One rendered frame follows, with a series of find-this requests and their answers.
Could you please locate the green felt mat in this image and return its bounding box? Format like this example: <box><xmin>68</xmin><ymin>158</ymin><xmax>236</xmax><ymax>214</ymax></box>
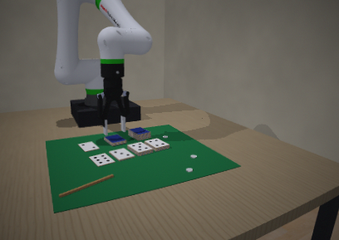
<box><xmin>46</xmin><ymin>125</ymin><xmax>241</xmax><ymax>213</ymax></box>

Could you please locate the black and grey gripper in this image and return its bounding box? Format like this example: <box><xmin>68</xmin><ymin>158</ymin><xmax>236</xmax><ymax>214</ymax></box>
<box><xmin>96</xmin><ymin>78</ymin><xmax>130</xmax><ymax>135</ymax></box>

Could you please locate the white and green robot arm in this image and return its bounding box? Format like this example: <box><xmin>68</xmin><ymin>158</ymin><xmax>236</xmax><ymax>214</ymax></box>
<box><xmin>54</xmin><ymin>0</ymin><xmax>152</xmax><ymax>106</ymax></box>

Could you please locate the blue rectangular card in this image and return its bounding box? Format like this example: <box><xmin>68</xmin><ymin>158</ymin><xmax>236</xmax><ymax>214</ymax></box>
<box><xmin>129</xmin><ymin>127</ymin><xmax>151</xmax><ymax>135</ymax></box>
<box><xmin>104</xmin><ymin>135</ymin><xmax>126</xmax><ymax>144</ymax></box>

